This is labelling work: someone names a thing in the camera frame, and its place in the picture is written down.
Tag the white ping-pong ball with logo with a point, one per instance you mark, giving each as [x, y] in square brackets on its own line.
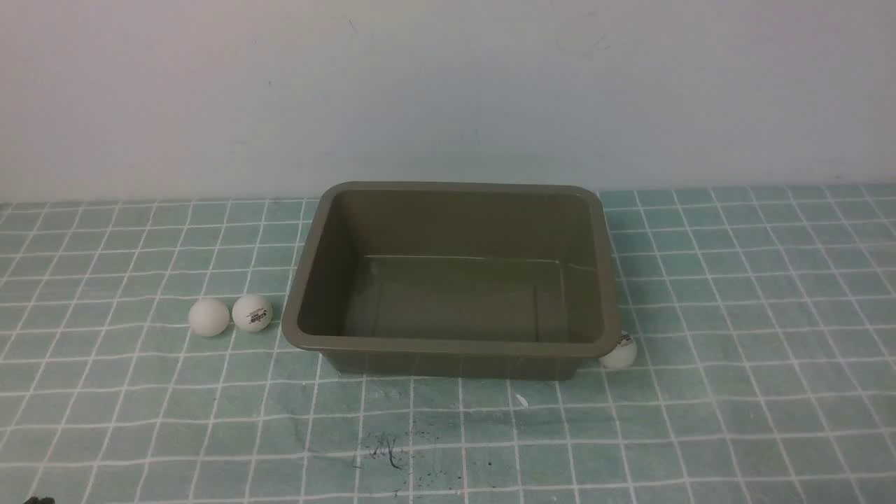
[252, 313]

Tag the olive green plastic bin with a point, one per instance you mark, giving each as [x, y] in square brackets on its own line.
[438, 279]

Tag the plain white ping-pong ball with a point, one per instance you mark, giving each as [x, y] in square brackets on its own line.
[208, 317]

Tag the green checkered tablecloth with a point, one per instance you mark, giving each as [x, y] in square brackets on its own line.
[764, 318]

